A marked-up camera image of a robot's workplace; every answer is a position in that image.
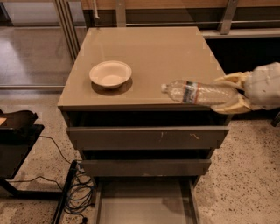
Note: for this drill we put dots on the metal window frame post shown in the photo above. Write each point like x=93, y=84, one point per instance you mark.
x=67, y=24

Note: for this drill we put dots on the clear plastic water bottle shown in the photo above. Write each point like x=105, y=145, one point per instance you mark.
x=189, y=92

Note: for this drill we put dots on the black side table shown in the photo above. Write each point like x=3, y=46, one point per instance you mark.
x=15, y=146

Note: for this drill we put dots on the grey wall shelf rail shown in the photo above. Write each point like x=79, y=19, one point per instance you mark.
x=217, y=19

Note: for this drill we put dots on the black object on table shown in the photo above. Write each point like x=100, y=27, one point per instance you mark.
x=17, y=123

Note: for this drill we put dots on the black metal stand leg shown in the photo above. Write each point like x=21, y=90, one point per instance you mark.
x=63, y=197

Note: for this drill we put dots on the grey middle drawer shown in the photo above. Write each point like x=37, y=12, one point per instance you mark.
x=146, y=168

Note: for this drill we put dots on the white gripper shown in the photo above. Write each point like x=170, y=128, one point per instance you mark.
x=263, y=86

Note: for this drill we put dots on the white paper bowl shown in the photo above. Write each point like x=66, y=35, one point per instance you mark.
x=110, y=74

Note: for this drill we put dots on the grey open bottom drawer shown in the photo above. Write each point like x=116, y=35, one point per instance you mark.
x=146, y=201

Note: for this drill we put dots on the grey drawer cabinet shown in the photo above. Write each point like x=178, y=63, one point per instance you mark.
x=156, y=55

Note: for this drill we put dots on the grey top drawer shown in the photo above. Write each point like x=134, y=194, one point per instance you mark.
x=154, y=138

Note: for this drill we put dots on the dark object at right edge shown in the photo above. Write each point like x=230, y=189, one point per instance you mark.
x=276, y=121

